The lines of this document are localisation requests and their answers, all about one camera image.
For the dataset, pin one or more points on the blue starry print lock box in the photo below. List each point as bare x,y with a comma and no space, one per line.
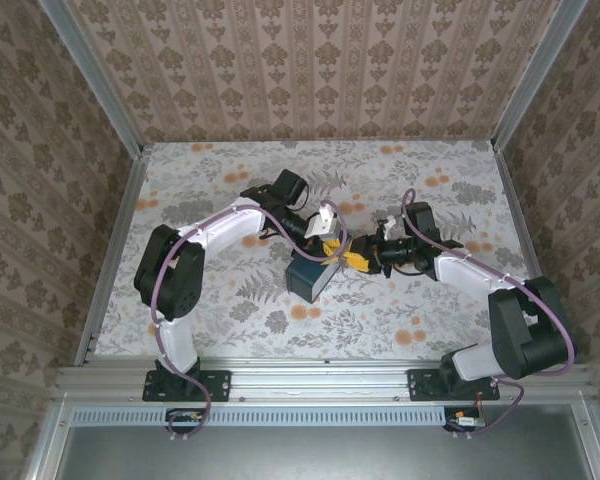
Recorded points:
302,280

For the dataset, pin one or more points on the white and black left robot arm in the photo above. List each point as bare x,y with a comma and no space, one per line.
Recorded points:
225,230

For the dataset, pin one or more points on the aluminium frame post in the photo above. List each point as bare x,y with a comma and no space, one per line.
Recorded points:
95,85
535,75

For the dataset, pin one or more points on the aluminium table side rail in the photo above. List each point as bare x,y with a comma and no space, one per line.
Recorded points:
116,250
525,225

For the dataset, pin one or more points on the grey metal panel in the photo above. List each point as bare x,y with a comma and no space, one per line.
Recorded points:
305,455

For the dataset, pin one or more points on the aluminium cross rail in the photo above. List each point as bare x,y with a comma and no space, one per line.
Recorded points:
320,380

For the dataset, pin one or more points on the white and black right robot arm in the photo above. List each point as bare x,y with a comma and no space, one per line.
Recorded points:
475,280

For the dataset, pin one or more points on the floral patterned table cover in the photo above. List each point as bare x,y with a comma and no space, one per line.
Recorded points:
230,165

